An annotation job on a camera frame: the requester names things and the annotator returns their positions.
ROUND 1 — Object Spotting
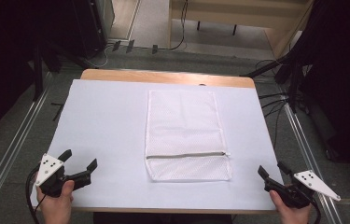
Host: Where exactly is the bundle of black floor cables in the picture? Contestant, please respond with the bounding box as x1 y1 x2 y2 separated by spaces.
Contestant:
255 59 292 150

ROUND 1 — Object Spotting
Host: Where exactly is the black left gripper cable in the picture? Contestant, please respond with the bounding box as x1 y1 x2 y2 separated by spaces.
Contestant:
24 165 47 224

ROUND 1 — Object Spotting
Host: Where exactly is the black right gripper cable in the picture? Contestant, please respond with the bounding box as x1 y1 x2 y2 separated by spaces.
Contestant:
300 186 322 224

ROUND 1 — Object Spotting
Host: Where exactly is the black cabinet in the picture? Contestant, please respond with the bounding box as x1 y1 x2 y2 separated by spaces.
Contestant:
71 0 116 59

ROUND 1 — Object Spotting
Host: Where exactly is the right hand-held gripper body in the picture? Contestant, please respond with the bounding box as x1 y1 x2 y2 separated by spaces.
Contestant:
273 169 342 209

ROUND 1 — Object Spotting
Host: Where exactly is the light wooden furniture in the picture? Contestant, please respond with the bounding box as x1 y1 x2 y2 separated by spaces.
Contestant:
167 0 315 59

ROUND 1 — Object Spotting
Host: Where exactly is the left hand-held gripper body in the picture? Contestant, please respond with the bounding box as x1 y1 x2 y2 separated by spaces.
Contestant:
35 153 76 199

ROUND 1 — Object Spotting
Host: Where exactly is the black curtain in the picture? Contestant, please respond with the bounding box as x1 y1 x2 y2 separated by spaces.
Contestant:
0 0 80 147
287 0 350 194

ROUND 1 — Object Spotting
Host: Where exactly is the person's dark clothing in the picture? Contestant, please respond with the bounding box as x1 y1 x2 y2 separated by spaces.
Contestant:
92 212 234 224

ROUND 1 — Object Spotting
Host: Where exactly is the white floor cable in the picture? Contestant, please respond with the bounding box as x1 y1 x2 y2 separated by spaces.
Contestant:
83 43 116 69

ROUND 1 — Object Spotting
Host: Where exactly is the person's left hand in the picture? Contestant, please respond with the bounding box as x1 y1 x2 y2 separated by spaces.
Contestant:
35 179 76 224

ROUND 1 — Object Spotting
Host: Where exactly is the black metal stand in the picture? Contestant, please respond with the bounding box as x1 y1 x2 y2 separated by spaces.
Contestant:
32 43 92 102
240 52 307 115

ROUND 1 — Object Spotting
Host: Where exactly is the person's right hand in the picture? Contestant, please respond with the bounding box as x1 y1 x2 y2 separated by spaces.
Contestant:
269 189 313 224

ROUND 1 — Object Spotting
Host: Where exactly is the black hanging cable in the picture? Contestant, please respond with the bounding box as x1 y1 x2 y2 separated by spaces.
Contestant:
155 0 189 52

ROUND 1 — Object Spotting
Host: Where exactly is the white mesh laundry bag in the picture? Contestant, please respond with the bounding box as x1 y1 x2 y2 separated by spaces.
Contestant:
144 89 233 183

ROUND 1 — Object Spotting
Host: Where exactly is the wooden table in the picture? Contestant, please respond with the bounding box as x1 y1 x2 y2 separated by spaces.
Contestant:
30 68 286 216

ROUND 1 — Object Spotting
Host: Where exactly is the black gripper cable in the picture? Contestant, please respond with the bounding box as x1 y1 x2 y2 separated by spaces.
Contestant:
24 165 47 224
300 186 322 224

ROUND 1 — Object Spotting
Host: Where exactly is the white table mat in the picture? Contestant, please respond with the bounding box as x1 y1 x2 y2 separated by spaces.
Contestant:
30 78 285 212

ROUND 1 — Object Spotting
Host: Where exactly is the metal floor rail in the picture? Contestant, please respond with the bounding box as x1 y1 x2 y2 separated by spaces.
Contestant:
283 99 344 224
0 72 54 218

